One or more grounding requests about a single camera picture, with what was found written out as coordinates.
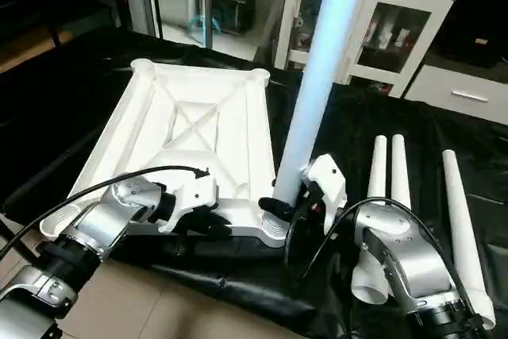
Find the white plastic table top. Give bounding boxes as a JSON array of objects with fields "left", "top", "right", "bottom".
[{"left": 40, "top": 58, "right": 291, "bottom": 249}]

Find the white plastic table leg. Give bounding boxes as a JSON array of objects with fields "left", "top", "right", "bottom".
[
  {"left": 351, "top": 134, "right": 391, "bottom": 306},
  {"left": 441, "top": 148, "right": 498, "bottom": 331},
  {"left": 270, "top": 0, "right": 371, "bottom": 246},
  {"left": 390, "top": 133, "right": 414, "bottom": 211}
]

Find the black plastic mat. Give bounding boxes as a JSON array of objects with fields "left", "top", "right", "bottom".
[{"left": 0, "top": 25, "right": 508, "bottom": 339}]

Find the white drawer unit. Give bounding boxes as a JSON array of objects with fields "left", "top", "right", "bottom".
[{"left": 402, "top": 63, "right": 508, "bottom": 126}]

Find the light blue plastic object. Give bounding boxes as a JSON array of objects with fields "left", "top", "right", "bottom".
[{"left": 186, "top": 15, "right": 223, "bottom": 38}]

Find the white glass-door cabinet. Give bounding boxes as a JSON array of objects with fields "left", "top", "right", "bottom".
[{"left": 274, "top": 0, "right": 458, "bottom": 98}]

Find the black low cabinet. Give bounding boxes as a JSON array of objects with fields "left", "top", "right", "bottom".
[{"left": 441, "top": 0, "right": 508, "bottom": 70}]

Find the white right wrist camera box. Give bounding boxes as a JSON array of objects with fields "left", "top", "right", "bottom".
[{"left": 305, "top": 153, "right": 348, "bottom": 235}]

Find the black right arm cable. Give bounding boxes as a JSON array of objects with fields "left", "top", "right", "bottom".
[{"left": 284, "top": 195, "right": 465, "bottom": 296}]

